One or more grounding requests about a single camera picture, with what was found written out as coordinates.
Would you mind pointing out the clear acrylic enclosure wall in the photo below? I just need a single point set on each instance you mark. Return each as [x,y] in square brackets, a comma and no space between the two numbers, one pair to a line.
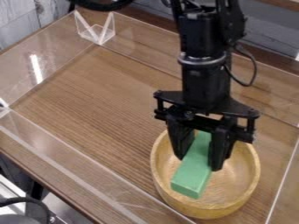
[78,124]

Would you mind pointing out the light wooden bowl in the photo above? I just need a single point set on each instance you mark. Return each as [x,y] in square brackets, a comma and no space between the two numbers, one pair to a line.
[230,186]

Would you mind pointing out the black metal bracket with bolt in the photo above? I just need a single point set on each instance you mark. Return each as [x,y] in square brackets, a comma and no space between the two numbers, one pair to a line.
[37,212]

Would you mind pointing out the green rectangular block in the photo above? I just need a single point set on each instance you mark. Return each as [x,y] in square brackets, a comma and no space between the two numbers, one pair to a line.
[192,176]

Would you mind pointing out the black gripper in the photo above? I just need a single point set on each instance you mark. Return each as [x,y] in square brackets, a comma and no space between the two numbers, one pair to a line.
[202,106]

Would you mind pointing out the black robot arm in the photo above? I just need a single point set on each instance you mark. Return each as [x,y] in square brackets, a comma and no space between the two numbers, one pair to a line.
[210,31]

